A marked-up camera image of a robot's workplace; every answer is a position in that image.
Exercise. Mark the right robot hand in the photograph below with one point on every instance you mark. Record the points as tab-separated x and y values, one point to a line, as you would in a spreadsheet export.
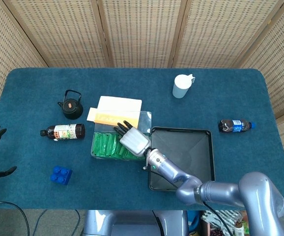
134	142

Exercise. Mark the clear plastic storage box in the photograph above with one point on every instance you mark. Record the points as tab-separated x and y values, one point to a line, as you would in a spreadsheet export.
147	121

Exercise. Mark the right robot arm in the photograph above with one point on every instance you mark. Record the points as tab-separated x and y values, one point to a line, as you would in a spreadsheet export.
230	193

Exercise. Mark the row of green tea bags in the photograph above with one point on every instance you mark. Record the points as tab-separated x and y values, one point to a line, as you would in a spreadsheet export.
105	145

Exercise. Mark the orange yellow flat card box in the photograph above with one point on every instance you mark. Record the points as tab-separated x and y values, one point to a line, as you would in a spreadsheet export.
107	119

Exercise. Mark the black plastic tray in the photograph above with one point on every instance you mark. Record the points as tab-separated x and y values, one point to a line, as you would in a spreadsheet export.
188	152

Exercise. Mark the brown tea bottle green label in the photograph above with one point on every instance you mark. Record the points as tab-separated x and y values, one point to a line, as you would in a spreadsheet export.
63	131

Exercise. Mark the white paper sheet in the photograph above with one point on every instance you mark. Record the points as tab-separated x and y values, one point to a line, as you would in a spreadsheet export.
120	104

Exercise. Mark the blue felt table cover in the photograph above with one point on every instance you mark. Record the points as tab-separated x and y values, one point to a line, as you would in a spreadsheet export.
107	186

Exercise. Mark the black cast iron teapot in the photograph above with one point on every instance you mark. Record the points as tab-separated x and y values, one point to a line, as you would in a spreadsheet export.
72	109

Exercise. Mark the light blue plastic cup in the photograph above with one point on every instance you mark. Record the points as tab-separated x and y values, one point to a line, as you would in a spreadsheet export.
180	87

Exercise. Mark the blue toy building brick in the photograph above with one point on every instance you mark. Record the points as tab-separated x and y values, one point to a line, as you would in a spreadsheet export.
61	175

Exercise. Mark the blue grey robot torso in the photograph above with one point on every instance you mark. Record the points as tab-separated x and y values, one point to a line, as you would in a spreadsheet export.
132	223

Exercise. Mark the cola bottle blue label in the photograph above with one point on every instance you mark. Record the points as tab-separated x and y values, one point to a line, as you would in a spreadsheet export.
235	125

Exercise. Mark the woven folding screen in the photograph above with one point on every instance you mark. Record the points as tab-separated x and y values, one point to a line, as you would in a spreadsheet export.
142	32

